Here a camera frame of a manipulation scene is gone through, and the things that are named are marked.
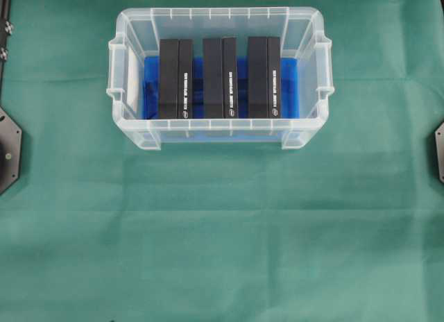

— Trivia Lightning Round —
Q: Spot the black camera box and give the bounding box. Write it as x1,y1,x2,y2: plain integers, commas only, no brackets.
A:
203,37,239,119
247,37,281,119
157,39,194,119

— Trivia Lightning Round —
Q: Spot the clear plastic storage case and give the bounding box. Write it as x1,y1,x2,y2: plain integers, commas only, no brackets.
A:
107,7,334,150

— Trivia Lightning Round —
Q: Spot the blue plastic liner sheet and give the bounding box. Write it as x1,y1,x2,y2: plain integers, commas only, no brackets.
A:
141,56,300,144

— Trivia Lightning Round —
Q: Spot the green table cloth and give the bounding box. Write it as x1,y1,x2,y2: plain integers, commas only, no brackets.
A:
1,0,443,321

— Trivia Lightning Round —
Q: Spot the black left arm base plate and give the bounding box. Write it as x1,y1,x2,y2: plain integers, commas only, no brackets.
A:
0,108,22,194

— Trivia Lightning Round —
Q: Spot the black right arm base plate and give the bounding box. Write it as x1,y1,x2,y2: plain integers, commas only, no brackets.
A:
434,122,444,183

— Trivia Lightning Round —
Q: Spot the black aluminium frame rail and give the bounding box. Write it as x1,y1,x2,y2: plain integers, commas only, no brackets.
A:
0,0,14,82

